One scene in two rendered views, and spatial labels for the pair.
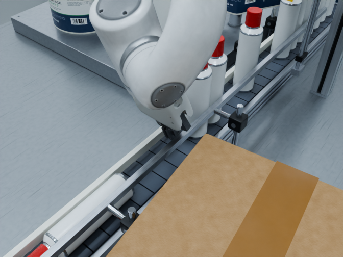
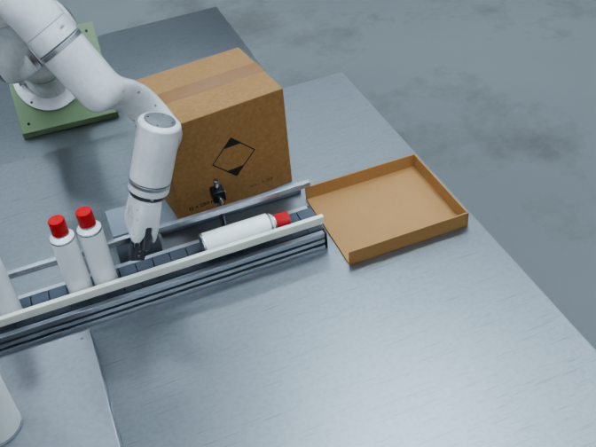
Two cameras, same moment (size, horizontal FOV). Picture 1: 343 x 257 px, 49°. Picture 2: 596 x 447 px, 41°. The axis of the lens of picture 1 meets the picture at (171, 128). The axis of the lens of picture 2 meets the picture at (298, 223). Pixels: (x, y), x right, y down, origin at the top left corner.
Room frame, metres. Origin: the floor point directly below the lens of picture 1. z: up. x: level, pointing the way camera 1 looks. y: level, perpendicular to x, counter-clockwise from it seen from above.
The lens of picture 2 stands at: (1.40, 0.98, 2.06)
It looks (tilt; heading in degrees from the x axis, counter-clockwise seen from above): 41 degrees down; 213
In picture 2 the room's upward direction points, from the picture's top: 6 degrees counter-clockwise
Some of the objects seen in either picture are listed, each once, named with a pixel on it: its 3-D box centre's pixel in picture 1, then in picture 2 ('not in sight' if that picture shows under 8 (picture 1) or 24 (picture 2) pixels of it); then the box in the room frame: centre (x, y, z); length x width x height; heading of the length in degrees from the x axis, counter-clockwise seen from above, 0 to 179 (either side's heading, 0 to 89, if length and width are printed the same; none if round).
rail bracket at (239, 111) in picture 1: (225, 132); not in sight; (0.56, -0.11, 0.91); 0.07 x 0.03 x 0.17; 51
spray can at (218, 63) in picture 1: (212, 81); (69, 257); (0.65, -0.09, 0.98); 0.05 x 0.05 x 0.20
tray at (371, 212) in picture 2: not in sight; (384, 206); (0.09, 0.36, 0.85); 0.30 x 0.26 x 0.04; 141
